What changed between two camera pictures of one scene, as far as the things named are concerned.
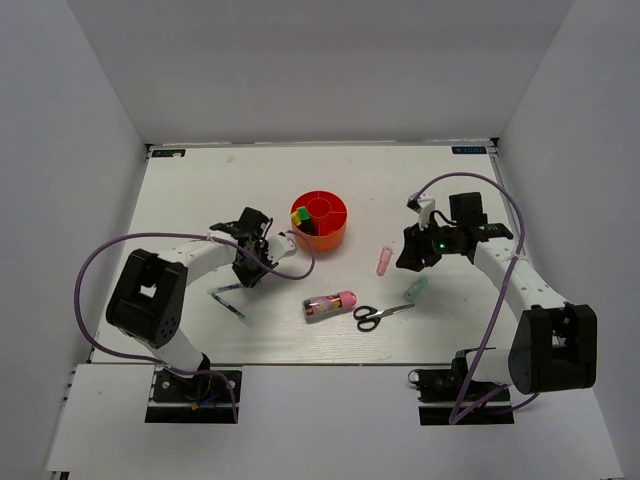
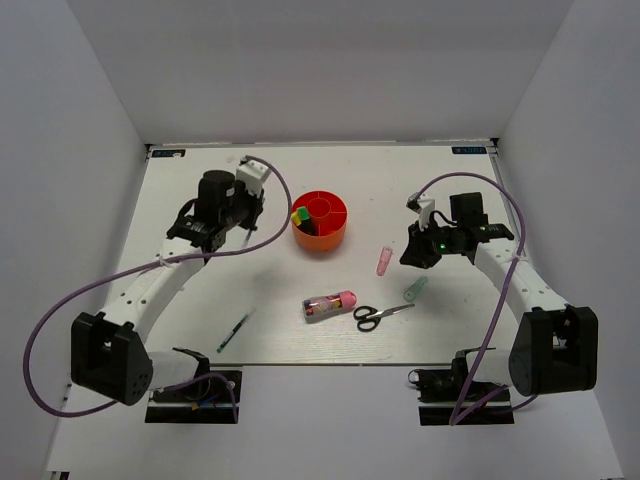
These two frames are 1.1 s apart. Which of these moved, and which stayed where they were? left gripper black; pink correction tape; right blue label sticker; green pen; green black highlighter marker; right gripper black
Moved: left gripper black; green pen
Stayed: pink correction tape; green black highlighter marker; right blue label sticker; right gripper black
